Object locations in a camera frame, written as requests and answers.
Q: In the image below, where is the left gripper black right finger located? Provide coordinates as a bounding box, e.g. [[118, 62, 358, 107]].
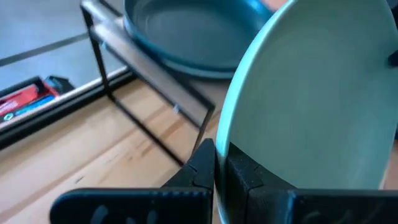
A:
[[222, 142, 398, 224]]

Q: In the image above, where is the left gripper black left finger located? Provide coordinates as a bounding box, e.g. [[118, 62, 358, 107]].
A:
[[49, 138, 216, 224]]

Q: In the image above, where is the pale sage green plate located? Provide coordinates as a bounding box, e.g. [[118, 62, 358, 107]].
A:
[[215, 0, 398, 224]]

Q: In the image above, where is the dark teal plate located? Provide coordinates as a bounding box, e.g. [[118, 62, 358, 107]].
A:
[[123, 0, 275, 80]]

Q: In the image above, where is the red and black toolbox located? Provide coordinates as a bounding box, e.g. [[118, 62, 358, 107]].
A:
[[0, 75, 75, 124]]

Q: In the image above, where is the black aluminium table frame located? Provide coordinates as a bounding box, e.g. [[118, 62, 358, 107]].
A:
[[0, 67, 137, 150]]

